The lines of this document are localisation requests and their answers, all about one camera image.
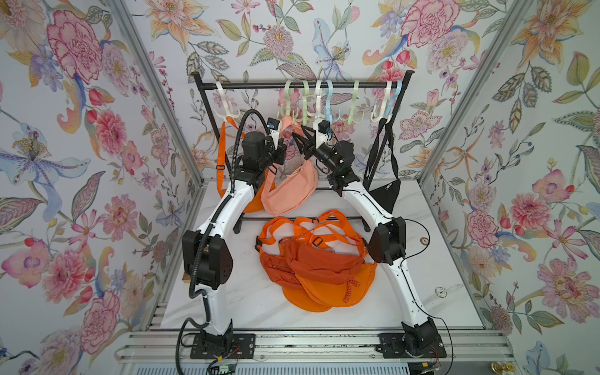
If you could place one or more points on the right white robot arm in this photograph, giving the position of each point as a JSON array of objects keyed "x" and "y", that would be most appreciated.
[{"x": 419, "y": 337}]

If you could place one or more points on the pink crescent bag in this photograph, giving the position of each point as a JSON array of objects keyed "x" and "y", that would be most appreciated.
[{"x": 296, "y": 188}]

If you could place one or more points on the black crossbody bag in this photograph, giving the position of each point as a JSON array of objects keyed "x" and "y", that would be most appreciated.
[{"x": 385, "y": 195}]

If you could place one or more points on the white hook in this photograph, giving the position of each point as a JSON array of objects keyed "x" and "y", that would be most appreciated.
[
  {"x": 318, "y": 116},
  {"x": 228, "y": 112},
  {"x": 379, "y": 113}
]

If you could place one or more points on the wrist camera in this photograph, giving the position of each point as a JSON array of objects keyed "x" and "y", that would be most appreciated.
[
  {"x": 274, "y": 129},
  {"x": 322, "y": 129}
]

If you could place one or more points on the black metal clothes rack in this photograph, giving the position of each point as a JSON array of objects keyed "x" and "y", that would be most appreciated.
[{"x": 205, "y": 87}]

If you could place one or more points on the blue hook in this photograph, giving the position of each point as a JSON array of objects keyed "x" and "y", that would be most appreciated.
[
  {"x": 392, "y": 100},
  {"x": 330, "y": 92}
]

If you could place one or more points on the dark orange zip bag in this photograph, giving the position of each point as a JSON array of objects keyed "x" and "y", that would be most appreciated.
[{"x": 272, "y": 255}]

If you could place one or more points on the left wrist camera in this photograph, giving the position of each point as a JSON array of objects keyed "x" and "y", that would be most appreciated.
[{"x": 274, "y": 129}]

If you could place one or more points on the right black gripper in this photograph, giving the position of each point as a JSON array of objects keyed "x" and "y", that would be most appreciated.
[{"x": 311, "y": 151}]

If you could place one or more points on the bright orange crescent bag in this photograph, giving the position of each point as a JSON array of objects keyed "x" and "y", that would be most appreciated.
[{"x": 300, "y": 298}]

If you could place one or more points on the orange bag with long straps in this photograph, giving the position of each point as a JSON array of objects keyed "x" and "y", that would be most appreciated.
[{"x": 329, "y": 259}]

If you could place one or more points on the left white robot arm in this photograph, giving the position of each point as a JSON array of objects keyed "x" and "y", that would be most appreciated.
[{"x": 207, "y": 258}]

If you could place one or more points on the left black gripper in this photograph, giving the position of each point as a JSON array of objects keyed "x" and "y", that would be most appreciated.
[{"x": 278, "y": 155}]

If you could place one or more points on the green hook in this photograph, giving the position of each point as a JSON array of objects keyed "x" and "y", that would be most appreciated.
[
  {"x": 351, "y": 118},
  {"x": 305, "y": 109},
  {"x": 287, "y": 109}
]

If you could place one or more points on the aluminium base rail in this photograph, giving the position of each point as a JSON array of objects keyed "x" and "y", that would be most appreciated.
[{"x": 270, "y": 346}]

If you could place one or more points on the white hook far left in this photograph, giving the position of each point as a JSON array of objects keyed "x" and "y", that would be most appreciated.
[{"x": 228, "y": 112}]

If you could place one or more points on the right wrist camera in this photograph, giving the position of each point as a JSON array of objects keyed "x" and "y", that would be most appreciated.
[{"x": 322, "y": 129}]

